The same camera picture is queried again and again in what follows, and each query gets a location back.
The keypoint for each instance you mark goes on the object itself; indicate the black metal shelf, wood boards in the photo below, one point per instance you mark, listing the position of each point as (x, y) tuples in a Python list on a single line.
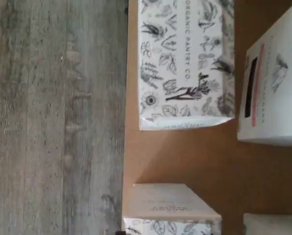
[(185, 159)]

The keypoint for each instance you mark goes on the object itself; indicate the white box pink strip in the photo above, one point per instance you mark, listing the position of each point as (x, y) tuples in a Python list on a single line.
[(185, 61), (275, 98)]

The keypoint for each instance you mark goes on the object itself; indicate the white box green strip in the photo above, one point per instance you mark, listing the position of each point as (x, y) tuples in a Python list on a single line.
[(175, 200), (273, 225)]

